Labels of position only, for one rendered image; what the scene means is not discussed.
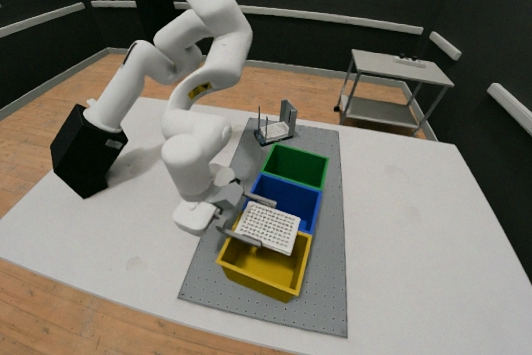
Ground green bin with label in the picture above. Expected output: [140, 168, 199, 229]
[260, 143, 329, 191]

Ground yellow recycling bin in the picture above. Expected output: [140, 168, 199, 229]
[216, 231, 312, 303]

